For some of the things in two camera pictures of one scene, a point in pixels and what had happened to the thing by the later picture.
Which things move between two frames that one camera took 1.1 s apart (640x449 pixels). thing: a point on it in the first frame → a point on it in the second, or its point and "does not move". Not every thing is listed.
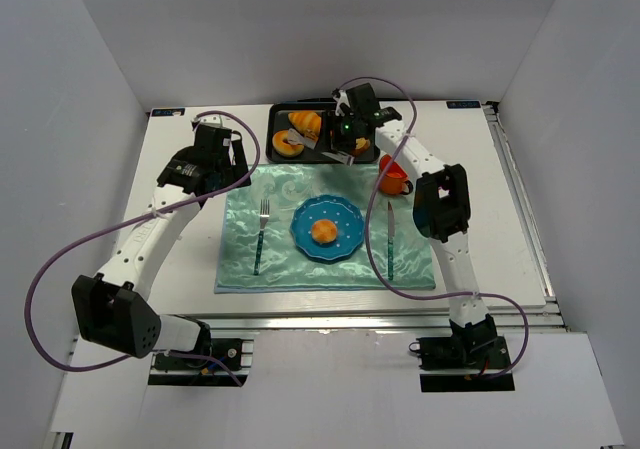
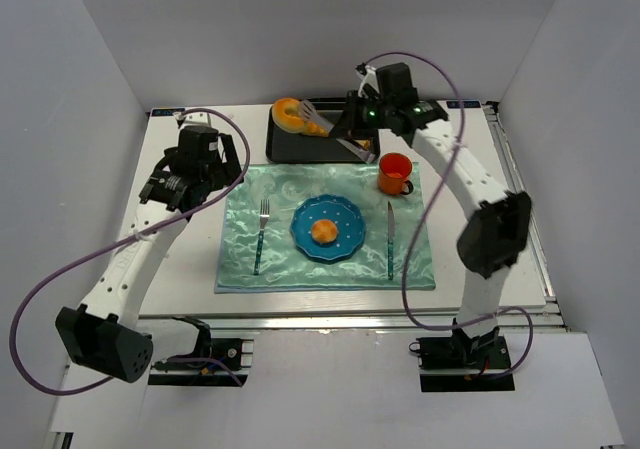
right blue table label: (463, 104) does not move
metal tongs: (295, 137) → (307, 110)
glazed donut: (283, 148) → (285, 121)
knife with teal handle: (391, 232) does not move
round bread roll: (324, 231) does not move
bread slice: (362, 144) does not move
